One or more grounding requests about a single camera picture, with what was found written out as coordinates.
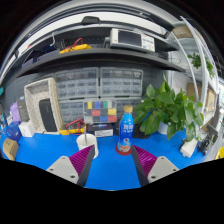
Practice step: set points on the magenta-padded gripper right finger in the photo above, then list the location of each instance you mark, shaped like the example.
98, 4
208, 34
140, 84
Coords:
156, 168

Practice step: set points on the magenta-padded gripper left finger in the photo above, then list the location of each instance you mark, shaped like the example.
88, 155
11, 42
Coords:
68, 168

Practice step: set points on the blue drink bottle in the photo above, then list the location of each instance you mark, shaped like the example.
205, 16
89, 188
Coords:
126, 131

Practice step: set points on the white ribbed cup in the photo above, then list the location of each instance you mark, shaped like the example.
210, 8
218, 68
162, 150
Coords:
90, 150

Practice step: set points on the flat round red coaster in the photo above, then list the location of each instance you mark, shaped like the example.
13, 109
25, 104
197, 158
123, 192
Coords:
124, 153

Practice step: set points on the metal spoon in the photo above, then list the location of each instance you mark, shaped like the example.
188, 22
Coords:
85, 135

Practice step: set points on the yellow multimeter with red leads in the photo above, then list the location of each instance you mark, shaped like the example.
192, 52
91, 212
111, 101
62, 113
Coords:
75, 130

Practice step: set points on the white charger block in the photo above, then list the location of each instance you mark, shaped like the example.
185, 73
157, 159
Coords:
190, 148

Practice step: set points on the black labelled box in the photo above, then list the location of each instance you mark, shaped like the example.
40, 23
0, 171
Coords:
100, 130

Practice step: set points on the grey drawer cabinet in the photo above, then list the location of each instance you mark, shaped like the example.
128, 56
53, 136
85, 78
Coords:
128, 101
120, 81
76, 83
70, 111

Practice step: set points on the white carton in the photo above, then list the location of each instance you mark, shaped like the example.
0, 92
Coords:
26, 129

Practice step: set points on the black zip case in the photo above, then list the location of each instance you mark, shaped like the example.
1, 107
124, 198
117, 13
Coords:
47, 115

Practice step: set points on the green potted plant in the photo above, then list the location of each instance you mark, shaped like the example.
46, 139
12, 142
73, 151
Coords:
166, 106

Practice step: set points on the clear box with coloured compartments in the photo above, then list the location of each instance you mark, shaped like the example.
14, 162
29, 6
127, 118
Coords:
100, 111

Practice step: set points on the blue carton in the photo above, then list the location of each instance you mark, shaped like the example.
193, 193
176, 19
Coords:
13, 131

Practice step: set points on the dark grey carton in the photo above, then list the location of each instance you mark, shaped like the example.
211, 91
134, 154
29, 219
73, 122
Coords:
23, 108

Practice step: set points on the beige pegboard tray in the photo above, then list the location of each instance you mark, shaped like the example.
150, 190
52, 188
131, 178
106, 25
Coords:
33, 100

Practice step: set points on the white shelf rack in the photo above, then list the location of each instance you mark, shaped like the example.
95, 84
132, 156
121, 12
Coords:
206, 96

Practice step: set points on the dark overhead shelf unit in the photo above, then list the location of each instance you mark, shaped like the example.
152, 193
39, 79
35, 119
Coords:
100, 56

